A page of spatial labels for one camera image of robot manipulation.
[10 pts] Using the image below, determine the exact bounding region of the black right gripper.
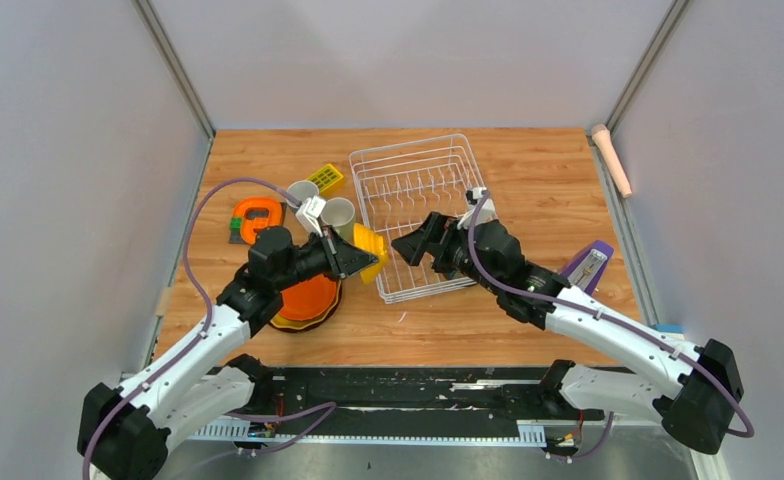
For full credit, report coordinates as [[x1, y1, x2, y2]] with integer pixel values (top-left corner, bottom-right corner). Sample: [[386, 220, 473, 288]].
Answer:
[[392, 212, 502, 297]]

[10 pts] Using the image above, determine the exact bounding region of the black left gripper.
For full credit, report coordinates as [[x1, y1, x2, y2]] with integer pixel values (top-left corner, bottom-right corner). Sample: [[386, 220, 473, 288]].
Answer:
[[273, 223, 378, 291]]

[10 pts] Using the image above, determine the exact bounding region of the yellow ribbed bowl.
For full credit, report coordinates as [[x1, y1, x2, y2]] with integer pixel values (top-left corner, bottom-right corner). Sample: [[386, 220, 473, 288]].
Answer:
[[353, 223, 389, 284]]

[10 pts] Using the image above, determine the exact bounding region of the light green mug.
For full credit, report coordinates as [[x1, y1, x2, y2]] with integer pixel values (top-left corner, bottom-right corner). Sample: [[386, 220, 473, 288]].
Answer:
[[320, 197, 356, 243]]

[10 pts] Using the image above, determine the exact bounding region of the orange plate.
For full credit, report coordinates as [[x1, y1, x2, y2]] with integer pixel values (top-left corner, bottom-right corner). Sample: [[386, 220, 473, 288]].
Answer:
[[279, 275, 339, 321]]

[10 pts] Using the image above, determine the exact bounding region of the blue dotted mug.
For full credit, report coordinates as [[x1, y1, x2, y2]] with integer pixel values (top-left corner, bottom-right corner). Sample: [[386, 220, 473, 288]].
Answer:
[[287, 180, 320, 209]]

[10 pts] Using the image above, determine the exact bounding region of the yellow dotted plate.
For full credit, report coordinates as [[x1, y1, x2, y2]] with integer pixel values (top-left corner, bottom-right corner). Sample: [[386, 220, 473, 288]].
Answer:
[[269, 282, 343, 334]]

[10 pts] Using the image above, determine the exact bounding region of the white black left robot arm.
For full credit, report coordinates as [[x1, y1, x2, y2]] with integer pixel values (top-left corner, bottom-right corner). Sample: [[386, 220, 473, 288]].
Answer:
[[77, 224, 389, 479]]

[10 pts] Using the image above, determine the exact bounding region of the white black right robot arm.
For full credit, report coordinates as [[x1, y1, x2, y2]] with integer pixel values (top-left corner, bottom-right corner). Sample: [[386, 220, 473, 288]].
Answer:
[[391, 212, 744, 455]]

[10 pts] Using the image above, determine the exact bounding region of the yellow toy block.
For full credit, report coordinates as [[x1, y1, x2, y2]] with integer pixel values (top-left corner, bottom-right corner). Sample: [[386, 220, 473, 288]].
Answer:
[[307, 163, 346, 197]]

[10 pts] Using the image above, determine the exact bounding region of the white blue toy block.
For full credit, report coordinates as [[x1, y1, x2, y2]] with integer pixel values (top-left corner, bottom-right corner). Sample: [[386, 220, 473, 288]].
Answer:
[[655, 324, 683, 335]]

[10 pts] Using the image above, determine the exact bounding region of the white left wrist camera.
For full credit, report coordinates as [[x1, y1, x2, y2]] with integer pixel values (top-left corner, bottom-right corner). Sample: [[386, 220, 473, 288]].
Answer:
[[295, 195, 327, 235]]

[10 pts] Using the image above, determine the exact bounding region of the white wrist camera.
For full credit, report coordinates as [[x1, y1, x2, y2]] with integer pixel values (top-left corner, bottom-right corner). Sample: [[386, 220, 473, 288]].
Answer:
[[457, 186, 497, 229], [295, 195, 327, 235]]

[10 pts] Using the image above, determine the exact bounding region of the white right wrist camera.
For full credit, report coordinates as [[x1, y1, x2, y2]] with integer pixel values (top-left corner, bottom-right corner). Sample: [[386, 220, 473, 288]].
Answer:
[[457, 186, 497, 229]]

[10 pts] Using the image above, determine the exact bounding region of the white wire dish rack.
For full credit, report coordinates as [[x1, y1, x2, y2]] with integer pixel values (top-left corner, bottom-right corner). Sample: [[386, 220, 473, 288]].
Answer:
[[349, 133, 485, 304]]

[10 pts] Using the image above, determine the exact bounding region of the orange handle toy on pad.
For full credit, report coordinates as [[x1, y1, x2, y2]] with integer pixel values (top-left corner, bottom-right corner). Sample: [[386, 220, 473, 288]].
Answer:
[[228, 197, 286, 245]]

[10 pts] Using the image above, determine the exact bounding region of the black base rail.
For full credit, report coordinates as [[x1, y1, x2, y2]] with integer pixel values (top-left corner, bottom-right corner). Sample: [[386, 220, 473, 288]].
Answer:
[[103, 366, 715, 446]]

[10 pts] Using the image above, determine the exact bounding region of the pink cylinder handle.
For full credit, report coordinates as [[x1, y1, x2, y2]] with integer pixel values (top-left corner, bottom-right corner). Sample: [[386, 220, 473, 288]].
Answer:
[[590, 124, 633, 198]]

